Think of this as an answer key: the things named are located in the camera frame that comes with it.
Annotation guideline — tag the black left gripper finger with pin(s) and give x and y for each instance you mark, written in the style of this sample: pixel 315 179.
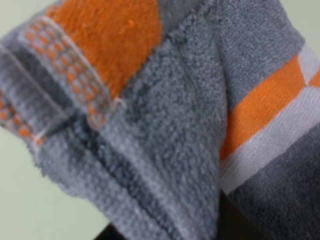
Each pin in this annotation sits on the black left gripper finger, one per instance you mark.
pixel 233 223

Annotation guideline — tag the grey orange striped towel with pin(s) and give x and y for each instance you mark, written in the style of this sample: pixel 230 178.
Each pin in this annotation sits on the grey orange striped towel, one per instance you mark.
pixel 148 108

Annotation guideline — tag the green plastic tray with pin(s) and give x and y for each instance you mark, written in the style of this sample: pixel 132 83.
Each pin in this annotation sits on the green plastic tray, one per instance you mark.
pixel 32 207

